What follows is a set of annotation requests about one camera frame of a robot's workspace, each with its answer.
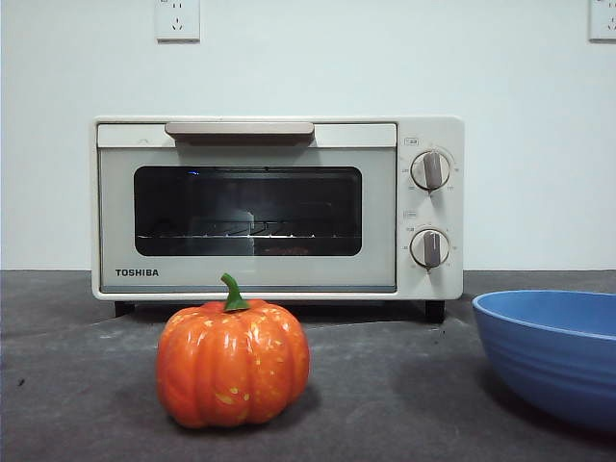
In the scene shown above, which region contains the orange pumpkin with green stem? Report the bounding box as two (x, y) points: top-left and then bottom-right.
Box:
(155, 272), (312, 430)

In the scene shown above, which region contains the cream Toshiba toaster oven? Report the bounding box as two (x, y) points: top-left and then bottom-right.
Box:
(90, 115), (466, 323)

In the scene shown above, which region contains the beige oven knob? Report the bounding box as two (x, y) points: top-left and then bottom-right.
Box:
(410, 149), (453, 193)
(409, 227), (451, 270)

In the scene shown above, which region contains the blue ribbed bowl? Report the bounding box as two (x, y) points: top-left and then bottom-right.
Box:
(471, 289), (616, 432)

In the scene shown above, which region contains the metal wire oven rack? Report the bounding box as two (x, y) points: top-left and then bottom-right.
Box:
(136, 218), (361, 242)

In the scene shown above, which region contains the white wall socket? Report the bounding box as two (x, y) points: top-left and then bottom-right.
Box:
(154, 0), (201, 42)
(589, 0), (616, 42)

